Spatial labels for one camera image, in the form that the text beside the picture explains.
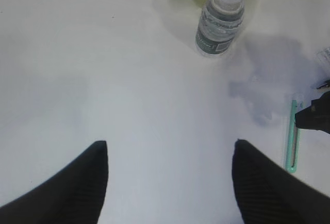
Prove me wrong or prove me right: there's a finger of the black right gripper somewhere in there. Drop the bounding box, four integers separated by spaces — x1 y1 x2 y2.
295 93 329 134

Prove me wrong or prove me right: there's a mint green utility knife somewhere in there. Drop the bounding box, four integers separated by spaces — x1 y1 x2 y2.
285 93 304 173

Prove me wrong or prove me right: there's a clear plastic ruler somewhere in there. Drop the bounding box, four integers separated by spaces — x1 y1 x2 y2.
317 47 330 68

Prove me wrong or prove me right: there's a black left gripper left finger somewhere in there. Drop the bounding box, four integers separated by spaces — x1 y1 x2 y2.
1 141 109 223

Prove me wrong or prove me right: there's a black pen across ruler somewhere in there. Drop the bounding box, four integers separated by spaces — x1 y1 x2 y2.
317 79 330 90

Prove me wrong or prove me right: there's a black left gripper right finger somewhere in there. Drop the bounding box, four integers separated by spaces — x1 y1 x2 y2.
232 139 329 223

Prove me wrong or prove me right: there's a clear water bottle green label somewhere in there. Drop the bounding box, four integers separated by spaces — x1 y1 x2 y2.
195 0 244 56

